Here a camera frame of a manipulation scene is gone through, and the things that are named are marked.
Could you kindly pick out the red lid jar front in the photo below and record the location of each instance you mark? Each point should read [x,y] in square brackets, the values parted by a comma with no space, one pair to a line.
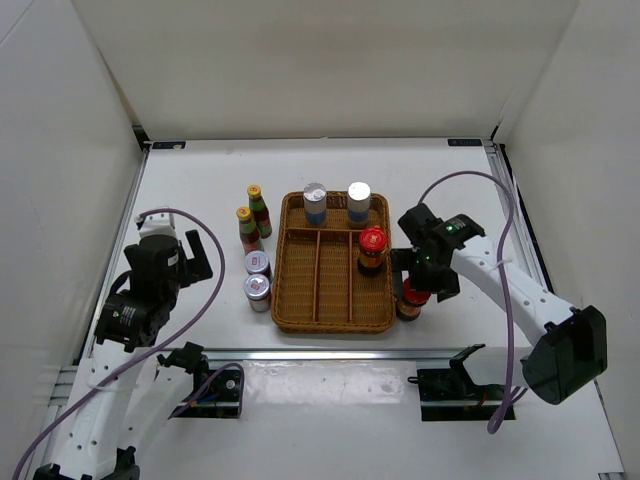
[410,302]

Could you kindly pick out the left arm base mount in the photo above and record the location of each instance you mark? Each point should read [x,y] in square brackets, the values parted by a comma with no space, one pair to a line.
[217,392]

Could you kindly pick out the blue label sticker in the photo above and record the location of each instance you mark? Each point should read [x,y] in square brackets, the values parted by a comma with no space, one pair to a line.
[168,145]
[464,142]

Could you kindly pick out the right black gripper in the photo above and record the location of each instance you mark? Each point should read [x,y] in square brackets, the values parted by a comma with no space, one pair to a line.
[445,286]

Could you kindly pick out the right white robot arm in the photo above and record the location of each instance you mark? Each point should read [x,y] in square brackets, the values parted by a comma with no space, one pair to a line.
[569,345]

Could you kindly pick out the blue label shaker front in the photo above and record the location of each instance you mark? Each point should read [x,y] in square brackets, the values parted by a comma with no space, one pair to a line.
[358,203]

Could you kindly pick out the green cap sauce bottle front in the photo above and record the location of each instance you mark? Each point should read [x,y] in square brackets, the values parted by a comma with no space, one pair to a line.
[248,231]

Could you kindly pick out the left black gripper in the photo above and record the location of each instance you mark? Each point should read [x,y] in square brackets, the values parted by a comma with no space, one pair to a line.
[194,269]

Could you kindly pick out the blue label sticker left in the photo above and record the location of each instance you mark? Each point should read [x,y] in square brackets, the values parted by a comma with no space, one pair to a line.
[168,145]

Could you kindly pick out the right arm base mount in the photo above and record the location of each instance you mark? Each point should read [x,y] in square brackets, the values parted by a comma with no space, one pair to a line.
[448,394]

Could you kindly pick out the silver lid jar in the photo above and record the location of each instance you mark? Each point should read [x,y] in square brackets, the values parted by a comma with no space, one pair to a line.
[257,289]
[257,263]

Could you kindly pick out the wicker divided tray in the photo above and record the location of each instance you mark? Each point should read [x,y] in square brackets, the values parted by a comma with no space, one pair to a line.
[318,288]

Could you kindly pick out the red lid jar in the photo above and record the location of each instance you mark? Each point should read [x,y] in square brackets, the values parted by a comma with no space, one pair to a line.
[410,302]
[373,243]

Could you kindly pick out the blue label sticker right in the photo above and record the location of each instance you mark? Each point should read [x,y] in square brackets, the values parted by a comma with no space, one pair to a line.
[464,142]

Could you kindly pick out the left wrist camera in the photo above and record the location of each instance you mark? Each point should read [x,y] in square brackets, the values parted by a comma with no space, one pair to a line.
[156,224]

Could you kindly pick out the aluminium frame rail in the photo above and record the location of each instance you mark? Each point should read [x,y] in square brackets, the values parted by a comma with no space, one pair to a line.
[323,354]

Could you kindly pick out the blue label shaker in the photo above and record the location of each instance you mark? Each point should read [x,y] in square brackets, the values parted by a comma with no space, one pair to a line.
[315,204]
[358,203]

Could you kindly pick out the silver lid jar front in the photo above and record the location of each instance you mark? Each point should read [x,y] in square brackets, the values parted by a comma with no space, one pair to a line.
[257,289]

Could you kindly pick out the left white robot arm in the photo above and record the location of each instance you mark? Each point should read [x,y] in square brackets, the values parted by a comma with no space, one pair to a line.
[107,436]

